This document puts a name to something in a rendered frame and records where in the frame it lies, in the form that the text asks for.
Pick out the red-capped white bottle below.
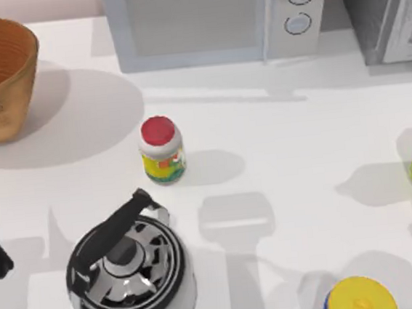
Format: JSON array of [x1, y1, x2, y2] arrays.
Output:
[[135, 113, 190, 188]]

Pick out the pale microwave oven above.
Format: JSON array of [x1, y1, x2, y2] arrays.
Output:
[[100, 0, 339, 78]]

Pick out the yellow-lidded blue can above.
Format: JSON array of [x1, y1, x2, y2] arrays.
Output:
[[320, 272, 398, 309]]

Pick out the silver kettle with black handle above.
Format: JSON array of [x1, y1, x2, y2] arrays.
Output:
[[30, 183, 201, 309]]

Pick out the microwave door handle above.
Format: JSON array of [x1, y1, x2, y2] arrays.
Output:
[[257, 0, 279, 65]]

